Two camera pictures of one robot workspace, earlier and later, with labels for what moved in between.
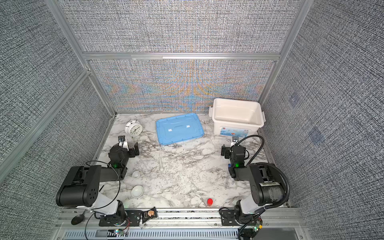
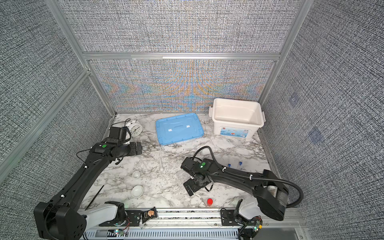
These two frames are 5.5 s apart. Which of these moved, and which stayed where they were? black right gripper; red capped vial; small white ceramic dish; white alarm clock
Moved: black right gripper
Stayed: small white ceramic dish; red capped vial; white alarm clock
